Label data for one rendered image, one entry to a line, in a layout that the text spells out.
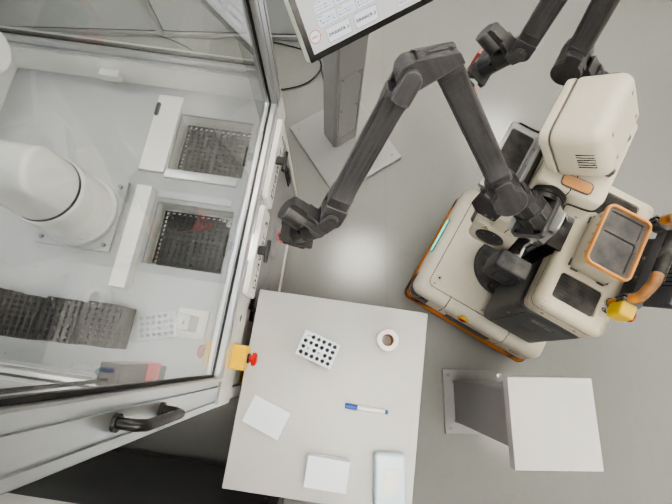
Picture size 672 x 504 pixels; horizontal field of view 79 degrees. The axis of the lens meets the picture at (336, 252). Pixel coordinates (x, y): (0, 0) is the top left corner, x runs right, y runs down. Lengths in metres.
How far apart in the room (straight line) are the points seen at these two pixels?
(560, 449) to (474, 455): 0.78
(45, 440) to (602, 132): 1.09
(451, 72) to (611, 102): 0.40
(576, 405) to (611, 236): 0.56
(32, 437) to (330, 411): 0.99
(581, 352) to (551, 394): 0.97
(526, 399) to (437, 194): 1.29
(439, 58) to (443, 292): 1.31
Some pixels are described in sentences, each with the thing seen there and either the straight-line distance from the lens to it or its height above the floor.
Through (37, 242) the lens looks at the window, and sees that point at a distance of 0.50.
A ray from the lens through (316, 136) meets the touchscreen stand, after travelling 2.47.
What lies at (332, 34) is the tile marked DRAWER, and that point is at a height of 1.00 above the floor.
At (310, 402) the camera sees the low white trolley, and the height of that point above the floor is 0.76.
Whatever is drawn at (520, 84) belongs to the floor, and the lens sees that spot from 2.97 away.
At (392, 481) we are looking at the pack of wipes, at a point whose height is 0.81.
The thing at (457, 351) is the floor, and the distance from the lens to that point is 2.26.
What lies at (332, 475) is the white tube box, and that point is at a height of 0.81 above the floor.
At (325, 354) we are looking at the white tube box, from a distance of 1.40.
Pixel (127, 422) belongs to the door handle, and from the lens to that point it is 0.68.
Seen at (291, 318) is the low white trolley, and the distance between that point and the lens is 1.41.
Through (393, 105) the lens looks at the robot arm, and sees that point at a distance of 0.89.
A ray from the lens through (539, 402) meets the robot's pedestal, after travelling 1.56.
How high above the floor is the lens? 2.16
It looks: 75 degrees down
